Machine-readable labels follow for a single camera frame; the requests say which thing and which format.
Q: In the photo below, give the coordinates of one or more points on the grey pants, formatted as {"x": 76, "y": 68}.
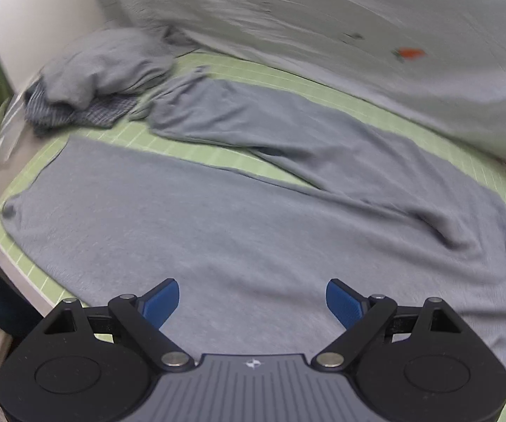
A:
{"x": 191, "y": 228}

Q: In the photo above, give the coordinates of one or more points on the dark checkered cloth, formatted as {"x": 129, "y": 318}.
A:
{"x": 99, "y": 112}

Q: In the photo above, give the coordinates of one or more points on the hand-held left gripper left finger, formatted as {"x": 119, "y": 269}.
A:
{"x": 164, "y": 299}

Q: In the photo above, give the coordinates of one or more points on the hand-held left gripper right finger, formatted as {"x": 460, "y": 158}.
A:
{"x": 342, "y": 300}

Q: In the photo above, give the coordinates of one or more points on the pile of grey clothes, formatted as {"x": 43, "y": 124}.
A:
{"x": 99, "y": 66}

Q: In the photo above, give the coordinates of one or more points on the green grid mat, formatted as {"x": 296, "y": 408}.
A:
{"x": 239, "y": 72}

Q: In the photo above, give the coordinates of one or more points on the clear plastic bag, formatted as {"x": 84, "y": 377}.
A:
{"x": 12, "y": 129}

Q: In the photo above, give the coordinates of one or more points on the light grey printed blanket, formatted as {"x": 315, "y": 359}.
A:
{"x": 323, "y": 22}

